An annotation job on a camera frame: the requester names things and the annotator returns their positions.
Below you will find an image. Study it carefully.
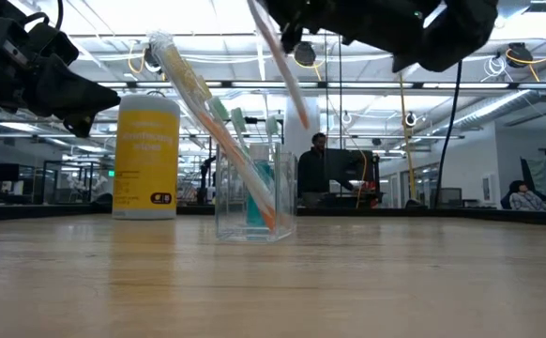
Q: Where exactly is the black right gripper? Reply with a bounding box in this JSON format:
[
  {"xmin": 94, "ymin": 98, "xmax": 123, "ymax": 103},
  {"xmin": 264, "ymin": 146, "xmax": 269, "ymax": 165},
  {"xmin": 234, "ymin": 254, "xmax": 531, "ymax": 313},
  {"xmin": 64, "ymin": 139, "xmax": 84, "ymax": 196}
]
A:
[{"xmin": 265, "ymin": 0, "xmax": 444, "ymax": 68}]

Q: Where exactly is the teal toothpaste tube white cap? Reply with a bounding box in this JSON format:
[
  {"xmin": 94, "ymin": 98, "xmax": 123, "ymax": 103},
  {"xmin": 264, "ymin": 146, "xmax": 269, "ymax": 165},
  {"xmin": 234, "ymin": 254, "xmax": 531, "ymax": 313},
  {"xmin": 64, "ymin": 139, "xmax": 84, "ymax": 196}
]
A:
[{"xmin": 246, "ymin": 143, "xmax": 275, "ymax": 227}]

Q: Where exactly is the yellow wipes canister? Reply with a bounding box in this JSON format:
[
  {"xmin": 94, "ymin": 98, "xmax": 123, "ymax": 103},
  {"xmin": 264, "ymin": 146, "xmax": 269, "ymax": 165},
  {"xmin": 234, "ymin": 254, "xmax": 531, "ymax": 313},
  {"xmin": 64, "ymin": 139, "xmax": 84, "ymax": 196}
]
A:
[{"xmin": 112, "ymin": 93, "xmax": 182, "ymax": 221}]

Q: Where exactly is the black monitor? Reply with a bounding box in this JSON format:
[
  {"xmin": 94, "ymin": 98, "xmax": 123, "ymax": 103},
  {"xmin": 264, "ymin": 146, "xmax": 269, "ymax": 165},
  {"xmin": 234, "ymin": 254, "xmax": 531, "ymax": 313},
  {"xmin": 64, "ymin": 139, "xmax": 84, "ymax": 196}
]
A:
[{"xmin": 324, "ymin": 147, "xmax": 381, "ymax": 210}]

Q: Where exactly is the standing person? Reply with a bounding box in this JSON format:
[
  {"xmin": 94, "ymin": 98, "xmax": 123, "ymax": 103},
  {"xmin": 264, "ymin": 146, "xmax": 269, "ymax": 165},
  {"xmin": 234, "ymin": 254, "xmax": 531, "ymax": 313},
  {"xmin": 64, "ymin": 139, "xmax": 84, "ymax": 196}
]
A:
[{"xmin": 296, "ymin": 131, "xmax": 330, "ymax": 208}]

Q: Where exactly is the clear acrylic toothbrush holder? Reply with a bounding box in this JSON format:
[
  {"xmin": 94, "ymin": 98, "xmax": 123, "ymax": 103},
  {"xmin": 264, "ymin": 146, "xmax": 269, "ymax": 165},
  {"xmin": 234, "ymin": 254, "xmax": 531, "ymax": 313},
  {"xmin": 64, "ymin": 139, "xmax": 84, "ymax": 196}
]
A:
[{"xmin": 215, "ymin": 142, "xmax": 298, "ymax": 244}]

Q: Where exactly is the seated person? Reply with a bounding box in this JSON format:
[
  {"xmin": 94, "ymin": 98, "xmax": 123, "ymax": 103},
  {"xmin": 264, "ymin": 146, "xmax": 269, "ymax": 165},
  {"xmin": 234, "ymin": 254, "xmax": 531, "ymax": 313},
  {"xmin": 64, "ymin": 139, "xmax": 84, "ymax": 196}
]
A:
[{"xmin": 500, "ymin": 179, "xmax": 546, "ymax": 211}]

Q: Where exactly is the black ceiling cable reel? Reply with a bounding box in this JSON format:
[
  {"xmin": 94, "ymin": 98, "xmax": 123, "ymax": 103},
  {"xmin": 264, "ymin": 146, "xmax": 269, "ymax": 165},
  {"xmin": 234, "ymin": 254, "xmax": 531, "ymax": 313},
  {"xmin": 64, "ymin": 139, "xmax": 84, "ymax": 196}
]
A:
[
  {"xmin": 506, "ymin": 41, "xmax": 533, "ymax": 70},
  {"xmin": 293, "ymin": 40, "xmax": 318, "ymax": 69},
  {"xmin": 142, "ymin": 44, "xmax": 161, "ymax": 76}
]

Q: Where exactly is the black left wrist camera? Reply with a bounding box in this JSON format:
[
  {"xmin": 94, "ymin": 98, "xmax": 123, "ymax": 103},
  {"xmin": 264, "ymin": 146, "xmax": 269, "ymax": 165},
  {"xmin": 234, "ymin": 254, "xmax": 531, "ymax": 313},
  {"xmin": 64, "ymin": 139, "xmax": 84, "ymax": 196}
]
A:
[{"xmin": 23, "ymin": 21, "xmax": 80, "ymax": 67}]

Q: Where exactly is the black aluminium table frame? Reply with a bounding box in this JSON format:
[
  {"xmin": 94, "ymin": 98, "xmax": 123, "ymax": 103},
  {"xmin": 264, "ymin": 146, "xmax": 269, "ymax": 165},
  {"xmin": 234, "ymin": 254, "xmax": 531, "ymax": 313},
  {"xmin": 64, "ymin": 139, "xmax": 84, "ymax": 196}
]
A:
[{"xmin": 0, "ymin": 201, "xmax": 546, "ymax": 227}]

